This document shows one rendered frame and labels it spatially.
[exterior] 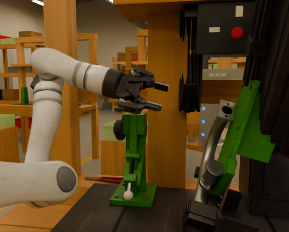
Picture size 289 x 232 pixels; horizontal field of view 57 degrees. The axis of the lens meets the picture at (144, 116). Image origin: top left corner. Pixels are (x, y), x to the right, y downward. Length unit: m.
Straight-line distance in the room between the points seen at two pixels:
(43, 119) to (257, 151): 0.48
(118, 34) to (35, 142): 11.12
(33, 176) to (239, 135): 0.41
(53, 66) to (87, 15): 11.80
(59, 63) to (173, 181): 0.58
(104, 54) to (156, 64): 10.95
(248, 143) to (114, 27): 11.34
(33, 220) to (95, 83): 0.43
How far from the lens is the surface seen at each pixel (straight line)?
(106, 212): 0.82
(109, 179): 1.07
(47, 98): 0.68
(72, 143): 1.08
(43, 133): 0.67
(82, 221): 0.78
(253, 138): 0.61
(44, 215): 0.89
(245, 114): 0.59
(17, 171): 0.54
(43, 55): 0.73
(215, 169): 0.60
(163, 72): 0.95
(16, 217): 0.90
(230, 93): 1.05
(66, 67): 0.71
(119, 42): 11.65
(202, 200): 0.68
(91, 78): 0.68
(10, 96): 6.45
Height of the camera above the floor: 1.27
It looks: 8 degrees down
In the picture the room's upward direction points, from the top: straight up
